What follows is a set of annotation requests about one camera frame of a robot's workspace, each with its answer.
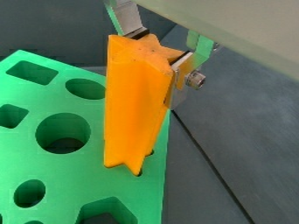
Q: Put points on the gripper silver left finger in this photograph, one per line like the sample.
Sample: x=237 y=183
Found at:
x=125 y=18

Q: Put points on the green foam shape board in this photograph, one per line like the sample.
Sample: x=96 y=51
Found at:
x=53 y=181

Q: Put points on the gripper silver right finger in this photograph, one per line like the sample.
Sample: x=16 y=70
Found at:
x=185 y=68

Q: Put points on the yellow star prism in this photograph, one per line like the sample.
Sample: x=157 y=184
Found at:
x=139 y=78

